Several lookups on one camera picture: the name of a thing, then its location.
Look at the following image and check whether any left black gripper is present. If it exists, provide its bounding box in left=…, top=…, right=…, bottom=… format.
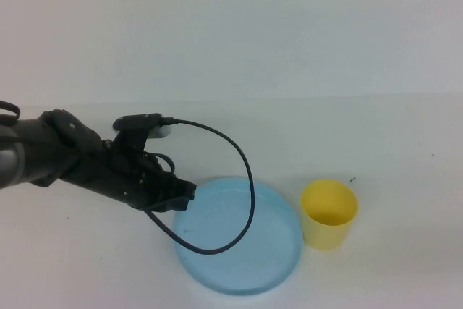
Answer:
left=60, top=130, right=197, bottom=213

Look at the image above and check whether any light blue round plate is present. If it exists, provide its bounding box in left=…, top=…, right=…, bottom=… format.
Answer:
left=172, top=177, right=304, bottom=297

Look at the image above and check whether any yellow plastic cup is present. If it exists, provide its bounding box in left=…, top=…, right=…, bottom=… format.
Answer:
left=300, top=178, right=360, bottom=251

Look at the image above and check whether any black camera cable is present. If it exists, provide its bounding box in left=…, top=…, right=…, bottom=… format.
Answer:
left=143, top=117, right=256, bottom=255

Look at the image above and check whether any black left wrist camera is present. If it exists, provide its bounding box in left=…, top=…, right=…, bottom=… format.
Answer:
left=112, top=113, right=173, bottom=140

